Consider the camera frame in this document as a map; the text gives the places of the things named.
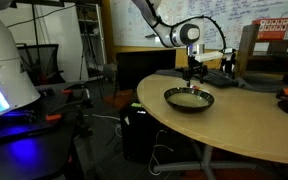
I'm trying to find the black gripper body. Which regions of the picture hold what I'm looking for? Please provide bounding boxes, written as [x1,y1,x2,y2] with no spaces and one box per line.
[182,54,209,78]

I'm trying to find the dark ceramic bowl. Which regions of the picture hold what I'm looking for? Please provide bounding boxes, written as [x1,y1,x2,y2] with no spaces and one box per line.
[163,86,216,115]

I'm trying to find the black keyboard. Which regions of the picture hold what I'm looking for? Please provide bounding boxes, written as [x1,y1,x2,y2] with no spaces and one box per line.
[201,68,239,89]

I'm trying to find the black monitor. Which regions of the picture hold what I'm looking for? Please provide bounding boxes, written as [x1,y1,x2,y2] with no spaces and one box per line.
[115,49,178,92]

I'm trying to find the wooden shelf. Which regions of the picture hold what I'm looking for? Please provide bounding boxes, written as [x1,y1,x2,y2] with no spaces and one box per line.
[233,23,288,80]

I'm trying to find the whiteboard with writing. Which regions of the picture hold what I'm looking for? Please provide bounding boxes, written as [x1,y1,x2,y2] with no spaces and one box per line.
[109,0,288,52]

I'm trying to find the orange floor box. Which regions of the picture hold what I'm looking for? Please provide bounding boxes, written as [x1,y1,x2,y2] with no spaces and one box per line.
[103,89,138,110]

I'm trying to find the black computer tower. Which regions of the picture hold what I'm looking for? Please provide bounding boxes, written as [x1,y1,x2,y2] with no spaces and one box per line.
[119,101,163,165]

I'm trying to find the red box with white squares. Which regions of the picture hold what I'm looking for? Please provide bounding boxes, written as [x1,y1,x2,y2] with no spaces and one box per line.
[251,17,288,41]

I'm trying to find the black tripod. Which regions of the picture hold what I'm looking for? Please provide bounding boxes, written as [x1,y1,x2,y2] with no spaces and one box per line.
[78,5,106,98]

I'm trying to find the white storage shelf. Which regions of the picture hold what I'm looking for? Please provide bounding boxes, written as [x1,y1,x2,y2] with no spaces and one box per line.
[75,3,107,80]

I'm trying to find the orange clamp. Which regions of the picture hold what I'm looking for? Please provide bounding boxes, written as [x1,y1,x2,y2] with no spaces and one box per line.
[60,87,74,95]
[45,113,64,122]

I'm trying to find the black mesh office chair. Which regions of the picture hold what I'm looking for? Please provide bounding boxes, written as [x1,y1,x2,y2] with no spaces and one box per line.
[16,43,66,87]

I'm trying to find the large white robot body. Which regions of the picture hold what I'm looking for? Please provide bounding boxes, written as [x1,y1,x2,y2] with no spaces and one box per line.
[0,0,42,118]

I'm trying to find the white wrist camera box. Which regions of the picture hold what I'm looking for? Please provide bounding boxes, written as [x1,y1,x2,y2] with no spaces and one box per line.
[193,50,225,64]

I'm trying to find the black tabletop camera mount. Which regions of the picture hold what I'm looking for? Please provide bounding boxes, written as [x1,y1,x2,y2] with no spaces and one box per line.
[221,47,238,76]

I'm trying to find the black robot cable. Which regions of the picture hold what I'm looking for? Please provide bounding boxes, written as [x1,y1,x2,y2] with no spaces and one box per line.
[197,14,228,52]

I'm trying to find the white floor cables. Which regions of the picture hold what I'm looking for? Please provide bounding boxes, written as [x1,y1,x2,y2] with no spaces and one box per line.
[146,129,176,177]

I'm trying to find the grey metal table leg frame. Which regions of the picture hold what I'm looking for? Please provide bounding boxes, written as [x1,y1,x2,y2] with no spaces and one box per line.
[152,143,259,180]

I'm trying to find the black camera stand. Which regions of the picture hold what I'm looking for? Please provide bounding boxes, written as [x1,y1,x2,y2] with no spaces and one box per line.
[46,81,96,138]

